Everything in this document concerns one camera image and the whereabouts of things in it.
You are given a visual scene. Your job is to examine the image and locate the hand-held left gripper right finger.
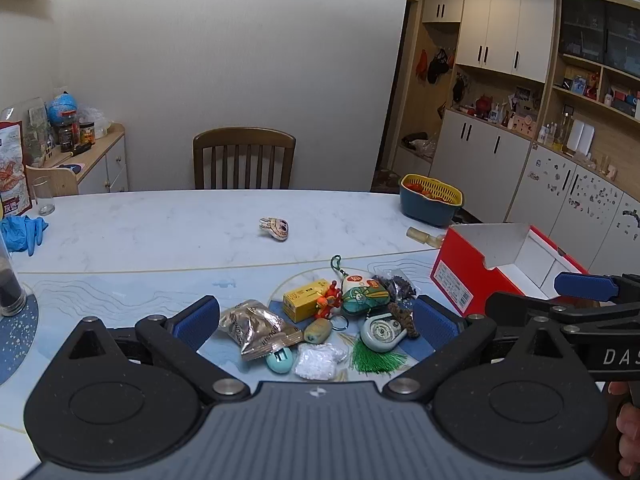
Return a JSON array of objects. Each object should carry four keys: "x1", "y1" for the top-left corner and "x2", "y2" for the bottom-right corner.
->
[{"x1": 382, "y1": 295, "x2": 576, "y2": 403}]

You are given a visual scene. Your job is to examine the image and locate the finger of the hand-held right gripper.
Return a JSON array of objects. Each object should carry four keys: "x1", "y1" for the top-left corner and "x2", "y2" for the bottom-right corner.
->
[
  {"x1": 485, "y1": 291, "x2": 603, "y2": 330},
  {"x1": 554, "y1": 271, "x2": 640, "y2": 308}
]

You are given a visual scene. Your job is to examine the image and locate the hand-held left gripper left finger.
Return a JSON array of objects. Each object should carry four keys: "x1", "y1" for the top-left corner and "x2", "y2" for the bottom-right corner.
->
[{"x1": 67, "y1": 295, "x2": 251, "y2": 403}]

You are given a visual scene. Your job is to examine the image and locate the brown hair scrunchie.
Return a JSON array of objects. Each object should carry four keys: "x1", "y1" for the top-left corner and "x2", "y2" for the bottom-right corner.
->
[{"x1": 390, "y1": 302, "x2": 418, "y2": 341}]

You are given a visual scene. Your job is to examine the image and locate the red and white cardboard box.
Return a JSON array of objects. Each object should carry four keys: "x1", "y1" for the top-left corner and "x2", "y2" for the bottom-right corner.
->
[{"x1": 431, "y1": 223, "x2": 591, "y2": 317}]

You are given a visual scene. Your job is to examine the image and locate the silver foil snack packet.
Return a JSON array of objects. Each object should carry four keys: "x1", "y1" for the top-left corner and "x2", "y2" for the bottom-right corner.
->
[{"x1": 219, "y1": 300, "x2": 304, "y2": 362}]

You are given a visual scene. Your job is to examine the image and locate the teal round gadget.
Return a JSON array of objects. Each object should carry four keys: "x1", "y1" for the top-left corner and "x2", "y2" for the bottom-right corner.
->
[{"x1": 266, "y1": 347, "x2": 295, "y2": 376}]

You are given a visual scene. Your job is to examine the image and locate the small yellow box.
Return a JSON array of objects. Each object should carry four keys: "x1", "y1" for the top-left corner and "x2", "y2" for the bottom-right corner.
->
[{"x1": 283, "y1": 281, "x2": 326, "y2": 323}]

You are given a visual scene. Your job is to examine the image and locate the red dragon plush toy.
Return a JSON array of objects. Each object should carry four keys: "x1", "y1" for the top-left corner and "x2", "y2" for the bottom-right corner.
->
[{"x1": 314, "y1": 282, "x2": 343, "y2": 320}]

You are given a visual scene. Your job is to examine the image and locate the cartoon rabbit charm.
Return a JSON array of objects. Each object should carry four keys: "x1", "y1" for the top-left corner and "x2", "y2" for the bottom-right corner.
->
[{"x1": 259, "y1": 217, "x2": 291, "y2": 242}]

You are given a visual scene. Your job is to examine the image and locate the person's right hand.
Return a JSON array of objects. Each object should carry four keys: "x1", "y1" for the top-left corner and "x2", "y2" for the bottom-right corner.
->
[{"x1": 606, "y1": 380, "x2": 640, "y2": 456}]

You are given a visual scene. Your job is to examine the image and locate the bag of dark beads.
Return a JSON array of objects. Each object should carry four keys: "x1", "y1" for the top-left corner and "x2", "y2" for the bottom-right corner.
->
[{"x1": 372, "y1": 270, "x2": 420, "y2": 303}]

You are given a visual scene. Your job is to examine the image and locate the green tassel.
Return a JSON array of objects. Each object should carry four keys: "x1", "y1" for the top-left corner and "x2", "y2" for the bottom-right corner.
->
[{"x1": 350, "y1": 335, "x2": 408, "y2": 375}]

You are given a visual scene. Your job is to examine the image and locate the white cabinet with stickers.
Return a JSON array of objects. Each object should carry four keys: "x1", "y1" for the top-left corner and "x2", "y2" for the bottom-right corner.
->
[{"x1": 505, "y1": 145, "x2": 640, "y2": 277}]

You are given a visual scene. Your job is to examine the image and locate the green pouch charm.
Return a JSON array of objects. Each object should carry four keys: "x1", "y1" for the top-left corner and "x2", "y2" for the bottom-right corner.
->
[{"x1": 330, "y1": 255, "x2": 392, "y2": 316}]

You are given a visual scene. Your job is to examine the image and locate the pale blue patterned table mat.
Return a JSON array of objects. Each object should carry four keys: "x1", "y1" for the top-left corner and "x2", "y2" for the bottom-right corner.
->
[{"x1": 0, "y1": 249, "x2": 441, "y2": 433}]

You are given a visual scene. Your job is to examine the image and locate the blue plastic bowl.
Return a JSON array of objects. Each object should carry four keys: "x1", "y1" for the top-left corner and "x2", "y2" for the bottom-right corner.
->
[{"x1": 399, "y1": 185, "x2": 465, "y2": 227}]

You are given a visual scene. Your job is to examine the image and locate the brown oval charm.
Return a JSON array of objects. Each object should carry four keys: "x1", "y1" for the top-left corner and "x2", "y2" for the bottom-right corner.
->
[{"x1": 303, "y1": 317, "x2": 333, "y2": 345}]

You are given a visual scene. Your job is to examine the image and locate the bag of white beads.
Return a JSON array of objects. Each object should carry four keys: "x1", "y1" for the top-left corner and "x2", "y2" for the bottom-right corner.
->
[{"x1": 295, "y1": 344, "x2": 348, "y2": 381}]

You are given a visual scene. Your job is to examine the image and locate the pile of red strawberries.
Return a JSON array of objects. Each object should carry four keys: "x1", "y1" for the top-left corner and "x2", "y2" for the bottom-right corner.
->
[{"x1": 406, "y1": 181, "x2": 448, "y2": 202}]

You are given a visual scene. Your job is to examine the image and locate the white containers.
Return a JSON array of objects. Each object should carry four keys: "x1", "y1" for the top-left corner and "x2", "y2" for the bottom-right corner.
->
[{"x1": 570, "y1": 120, "x2": 596, "y2": 154}]

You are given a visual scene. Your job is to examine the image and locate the white lower cabinet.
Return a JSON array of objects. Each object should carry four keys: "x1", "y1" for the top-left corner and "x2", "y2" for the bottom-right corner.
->
[{"x1": 430, "y1": 109, "x2": 532, "y2": 223}]

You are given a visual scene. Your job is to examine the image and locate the wooden side cabinet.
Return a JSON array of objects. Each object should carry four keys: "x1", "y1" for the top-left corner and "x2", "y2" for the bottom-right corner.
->
[{"x1": 52, "y1": 122, "x2": 128, "y2": 195}]

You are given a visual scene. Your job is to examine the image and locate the round blue placemat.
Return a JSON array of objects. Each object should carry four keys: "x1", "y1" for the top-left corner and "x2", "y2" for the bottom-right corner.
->
[{"x1": 0, "y1": 292, "x2": 40, "y2": 386}]

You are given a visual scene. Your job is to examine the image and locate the brown wooden chair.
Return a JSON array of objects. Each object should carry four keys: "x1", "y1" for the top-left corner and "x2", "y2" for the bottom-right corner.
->
[{"x1": 193, "y1": 127, "x2": 297, "y2": 191}]

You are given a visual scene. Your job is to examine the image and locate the dark glass jar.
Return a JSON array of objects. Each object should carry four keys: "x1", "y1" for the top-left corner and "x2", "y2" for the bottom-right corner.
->
[{"x1": 0, "y1": 232, "x2": 27, "y2": 317}]

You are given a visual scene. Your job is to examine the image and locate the clear drinking glass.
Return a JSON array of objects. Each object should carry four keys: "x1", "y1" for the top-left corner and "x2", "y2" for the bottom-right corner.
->
[{"x1": 31, "y1": 176, "x2": 56, "y2": 216}]

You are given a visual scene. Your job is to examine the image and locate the blue rubber gloves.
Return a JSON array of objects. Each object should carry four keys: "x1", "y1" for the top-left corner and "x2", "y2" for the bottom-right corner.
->
[{"x1": 0, "y1": 215, "x2": 49, "y2": 256}]

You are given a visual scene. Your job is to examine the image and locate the small light wooden chair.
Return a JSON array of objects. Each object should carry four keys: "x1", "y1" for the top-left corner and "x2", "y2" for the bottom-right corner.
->
[{"x1": 25, "y1": 164, "x2": 80, "y2": 198}]

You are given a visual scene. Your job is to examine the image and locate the clear plastic bags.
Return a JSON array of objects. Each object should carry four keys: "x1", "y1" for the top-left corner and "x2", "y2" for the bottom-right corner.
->
[{"x1": 77, "y1": 105, "x2": 113, "y2": 139}]

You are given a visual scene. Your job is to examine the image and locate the dark jar with red lid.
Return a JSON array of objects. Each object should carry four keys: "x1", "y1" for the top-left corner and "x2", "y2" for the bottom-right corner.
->
[{"x1": 59, "y1": 112, "x2": 81, "y2": 153}]

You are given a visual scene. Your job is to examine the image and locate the red snack bag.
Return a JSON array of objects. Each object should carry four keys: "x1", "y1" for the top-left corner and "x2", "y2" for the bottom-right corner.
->
[{"x1": 0, "y1": 121, "x2": 33, "y2": 218}]

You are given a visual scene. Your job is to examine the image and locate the black hanging bag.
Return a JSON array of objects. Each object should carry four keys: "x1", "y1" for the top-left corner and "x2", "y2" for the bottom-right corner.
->
[{"x1": 427, "y1": 49, "x2": 451, "y2": 85}]

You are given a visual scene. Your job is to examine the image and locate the blue globe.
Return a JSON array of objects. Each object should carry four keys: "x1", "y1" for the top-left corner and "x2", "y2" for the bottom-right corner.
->
[{"x1": 47, "y1": 92, "x2": 78, "y2": 126}]

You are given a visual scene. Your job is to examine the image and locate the glass-door cabinet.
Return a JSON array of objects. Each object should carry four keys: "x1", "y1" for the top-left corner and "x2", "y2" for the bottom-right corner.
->
[{"x1": 557, "y1": 0, "x2": 640, "y2": 81}]

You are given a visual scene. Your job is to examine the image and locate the white upper cabinets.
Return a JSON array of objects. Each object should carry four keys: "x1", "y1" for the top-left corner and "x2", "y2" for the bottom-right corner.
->
[{"x1": 422, "y1": 0, "x2": 557, "y2": 83}]

